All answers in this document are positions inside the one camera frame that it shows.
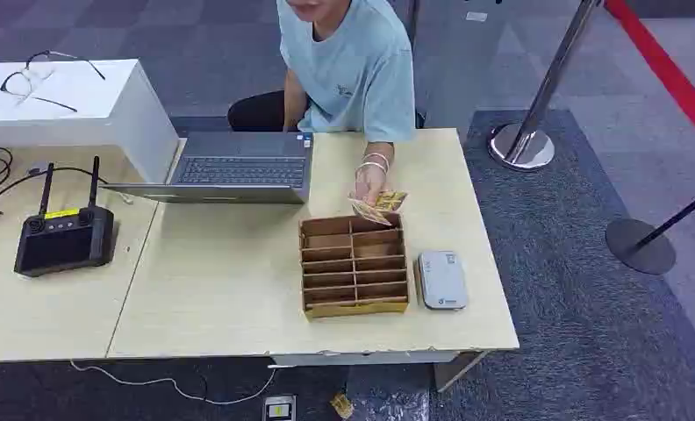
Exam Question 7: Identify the white floor cable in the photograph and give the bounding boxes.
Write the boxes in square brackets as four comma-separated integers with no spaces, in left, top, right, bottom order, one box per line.
[69,360,279,407]

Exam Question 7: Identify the autumn landscape printed card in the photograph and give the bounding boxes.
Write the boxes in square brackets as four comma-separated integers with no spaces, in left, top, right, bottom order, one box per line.
[347,197,393,228]
[375,190,409,213]

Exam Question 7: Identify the black remote controller with antennas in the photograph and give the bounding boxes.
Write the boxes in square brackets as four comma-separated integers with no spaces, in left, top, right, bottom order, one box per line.
[13,155,116,279]

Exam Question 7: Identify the grey laptop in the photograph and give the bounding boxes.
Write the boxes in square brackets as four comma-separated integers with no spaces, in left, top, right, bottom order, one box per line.
[99,131,315,205]

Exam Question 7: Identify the red barrier belt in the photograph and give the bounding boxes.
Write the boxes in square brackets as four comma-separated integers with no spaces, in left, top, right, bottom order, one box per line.
[602,0,695,157]

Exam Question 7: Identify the person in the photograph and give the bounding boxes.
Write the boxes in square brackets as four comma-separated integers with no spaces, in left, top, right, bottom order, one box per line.
[226,0,417,144]

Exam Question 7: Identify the white box cabinet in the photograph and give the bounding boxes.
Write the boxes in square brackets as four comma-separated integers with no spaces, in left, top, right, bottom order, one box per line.
[0,58,180,185]

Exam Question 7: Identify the pale desk leg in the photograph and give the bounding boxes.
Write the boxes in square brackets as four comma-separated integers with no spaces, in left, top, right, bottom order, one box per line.
[433,350,491,394]

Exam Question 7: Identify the person's left hand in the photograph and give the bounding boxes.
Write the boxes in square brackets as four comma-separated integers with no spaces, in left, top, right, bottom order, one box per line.
[352,165,390,208]

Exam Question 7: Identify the long black cable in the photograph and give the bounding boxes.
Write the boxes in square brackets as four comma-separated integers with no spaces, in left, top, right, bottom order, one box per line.
[0,166,110,223]

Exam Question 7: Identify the black rimmed eyeglasses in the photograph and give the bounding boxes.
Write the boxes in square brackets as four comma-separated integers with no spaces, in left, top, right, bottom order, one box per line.
[0,49,107,114]

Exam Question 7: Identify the clear plastic sheet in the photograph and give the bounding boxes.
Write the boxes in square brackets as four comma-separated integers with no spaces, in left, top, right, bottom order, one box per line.
[346,380,431,421]

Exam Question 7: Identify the chrome stanchion post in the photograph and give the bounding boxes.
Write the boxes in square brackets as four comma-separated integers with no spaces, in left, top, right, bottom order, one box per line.
[487,0,603,173]

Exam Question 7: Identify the yellow card scrap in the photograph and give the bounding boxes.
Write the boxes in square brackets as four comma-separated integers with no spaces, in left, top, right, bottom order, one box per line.
[330,392,355,421]

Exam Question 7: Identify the pale grey card reader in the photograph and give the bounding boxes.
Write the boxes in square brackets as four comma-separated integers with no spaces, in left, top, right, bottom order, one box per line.
[416,250,469,311]

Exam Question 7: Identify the floor power socket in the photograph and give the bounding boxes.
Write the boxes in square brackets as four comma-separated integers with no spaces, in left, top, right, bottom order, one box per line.
[261,394,298,421]

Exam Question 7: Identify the black stanchion post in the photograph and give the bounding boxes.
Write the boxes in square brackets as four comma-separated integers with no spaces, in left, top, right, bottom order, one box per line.
[604,182,695,276]

